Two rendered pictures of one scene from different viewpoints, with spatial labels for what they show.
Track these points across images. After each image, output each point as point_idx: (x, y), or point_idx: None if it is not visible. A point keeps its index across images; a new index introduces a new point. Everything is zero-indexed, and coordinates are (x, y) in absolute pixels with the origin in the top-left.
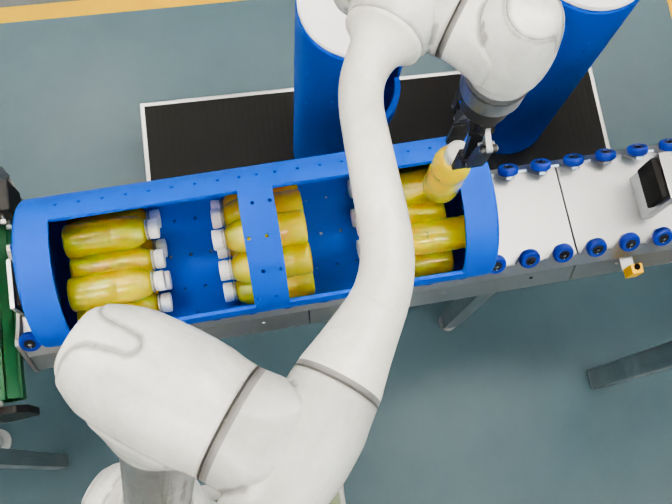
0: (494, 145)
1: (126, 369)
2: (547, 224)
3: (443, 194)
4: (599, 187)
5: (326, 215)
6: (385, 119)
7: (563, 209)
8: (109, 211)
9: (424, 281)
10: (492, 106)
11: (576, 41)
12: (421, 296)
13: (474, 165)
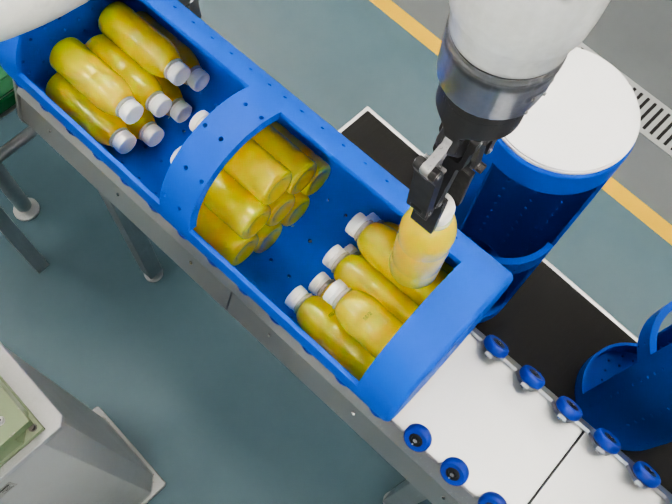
0: (437, 169)
1: None
2: (513, 468)
3: (397, 261)
4: (606, 498)
5: (330, 231)
6: None
7: (545, 474)
8: (143, 0)
9: (315, 351)
10: (451, 63)
11: None
12: (331, 394)
13: (413, 202)
